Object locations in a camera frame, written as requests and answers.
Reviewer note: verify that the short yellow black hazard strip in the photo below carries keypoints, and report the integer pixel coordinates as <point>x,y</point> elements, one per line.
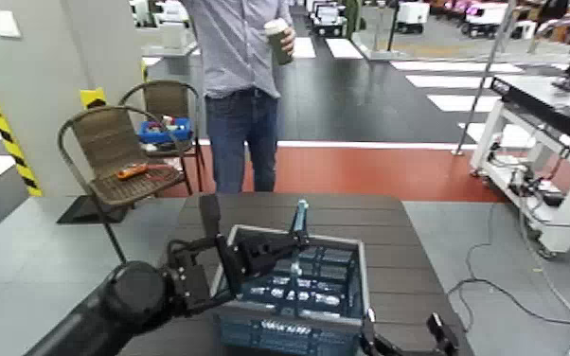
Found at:
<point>93,98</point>

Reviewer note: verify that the white equipment cart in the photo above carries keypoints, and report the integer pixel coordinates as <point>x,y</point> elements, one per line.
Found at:
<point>548,179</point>

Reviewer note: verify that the tall yellow black hazard strip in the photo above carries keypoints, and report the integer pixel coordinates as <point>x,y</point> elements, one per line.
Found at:
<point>11,144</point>

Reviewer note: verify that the white box pedestal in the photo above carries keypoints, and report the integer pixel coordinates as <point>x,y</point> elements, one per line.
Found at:
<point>173,36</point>

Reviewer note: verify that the person in grey shirt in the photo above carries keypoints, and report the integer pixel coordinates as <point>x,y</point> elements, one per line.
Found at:
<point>238,74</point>

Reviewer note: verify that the white delivery robot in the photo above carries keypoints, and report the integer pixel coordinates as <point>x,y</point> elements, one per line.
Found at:
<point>328,19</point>

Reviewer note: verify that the orange hand tool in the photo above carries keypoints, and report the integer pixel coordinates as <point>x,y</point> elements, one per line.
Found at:
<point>132,172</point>

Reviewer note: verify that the blue plastic bin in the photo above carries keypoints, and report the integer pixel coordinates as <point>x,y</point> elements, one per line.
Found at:
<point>163,133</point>

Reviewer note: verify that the white wall plate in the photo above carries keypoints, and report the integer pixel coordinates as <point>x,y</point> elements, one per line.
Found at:
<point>4,24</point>

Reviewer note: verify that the grey metal pole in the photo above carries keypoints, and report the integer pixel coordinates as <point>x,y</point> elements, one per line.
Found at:
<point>484,79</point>

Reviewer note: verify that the person left hand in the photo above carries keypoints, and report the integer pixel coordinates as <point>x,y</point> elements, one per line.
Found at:
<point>289,40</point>

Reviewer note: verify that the brown wicker chair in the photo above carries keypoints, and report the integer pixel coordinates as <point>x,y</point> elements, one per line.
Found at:
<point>168,99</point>
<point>111,149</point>

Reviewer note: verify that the blue crate with grey rim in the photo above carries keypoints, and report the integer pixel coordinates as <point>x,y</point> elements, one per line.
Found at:
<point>315,298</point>

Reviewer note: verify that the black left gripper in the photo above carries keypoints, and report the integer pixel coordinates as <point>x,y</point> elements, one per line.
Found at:
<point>200,278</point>

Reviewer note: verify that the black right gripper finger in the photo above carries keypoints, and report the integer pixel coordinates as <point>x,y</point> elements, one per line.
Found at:
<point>375,343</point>
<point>443,335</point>

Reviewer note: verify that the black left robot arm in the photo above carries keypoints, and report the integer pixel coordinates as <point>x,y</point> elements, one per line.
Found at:
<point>116,313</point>

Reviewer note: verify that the dark paper cup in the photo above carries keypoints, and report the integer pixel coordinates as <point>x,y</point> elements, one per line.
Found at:
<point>279,44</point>

